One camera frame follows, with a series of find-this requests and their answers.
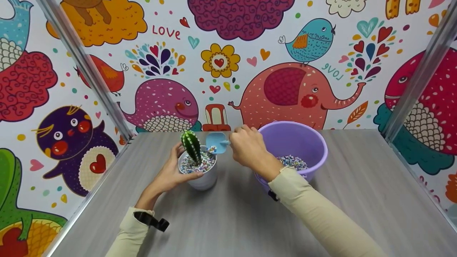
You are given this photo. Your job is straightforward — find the colourful pebbles in basin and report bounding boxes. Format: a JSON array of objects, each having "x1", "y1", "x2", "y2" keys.
[{"x1": 277, "y1": 155, "x2": 308, "y2": 172}]

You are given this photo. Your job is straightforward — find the purple plastic basin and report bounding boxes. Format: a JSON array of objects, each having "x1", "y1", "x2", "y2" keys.
[{"x1": 254, "y1": 121, "x2": 328, "y2": 195}]

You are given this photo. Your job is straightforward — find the white flower pot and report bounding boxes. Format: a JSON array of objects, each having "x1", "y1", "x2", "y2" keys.
[{"x1": 178, "y1": 145, "x2": 218, "y2": 191}]

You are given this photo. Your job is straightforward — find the colourful pebbles in pot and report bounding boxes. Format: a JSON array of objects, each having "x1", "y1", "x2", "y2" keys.
[{"x1": 180, "y1": 150, "x2": 217, "y2": 174}]

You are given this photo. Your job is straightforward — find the person's right hand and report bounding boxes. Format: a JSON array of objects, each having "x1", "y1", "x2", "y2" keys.
[{"x1": 229, "y1": 125, "x2": 272, "y2": 168}]

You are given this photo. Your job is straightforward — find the person's left hand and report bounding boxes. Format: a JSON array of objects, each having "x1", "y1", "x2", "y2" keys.
[{"x1": 150, "y1": 142, "x2": 204, "y2": 195}]

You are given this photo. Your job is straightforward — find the person's left forearm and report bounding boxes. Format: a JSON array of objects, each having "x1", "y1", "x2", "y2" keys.
[{"x1": 106, "y1": 183, "x2": 171, "y2": 257}]

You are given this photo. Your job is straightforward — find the green cactus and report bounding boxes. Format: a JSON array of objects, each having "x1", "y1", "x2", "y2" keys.
[{"x1": 180, "y1": 130, "x2": 202, "y2": 166}]

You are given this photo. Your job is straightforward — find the blue small shovel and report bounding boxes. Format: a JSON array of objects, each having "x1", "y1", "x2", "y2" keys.
[{"x1": 206, "y1": 132, "x2": 232, "y2": 155}]

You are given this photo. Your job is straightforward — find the person's right forearm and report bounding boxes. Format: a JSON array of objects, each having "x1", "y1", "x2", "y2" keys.
[{"x1": 253, "y1": 159, "x2": 388, "y2": 257}]

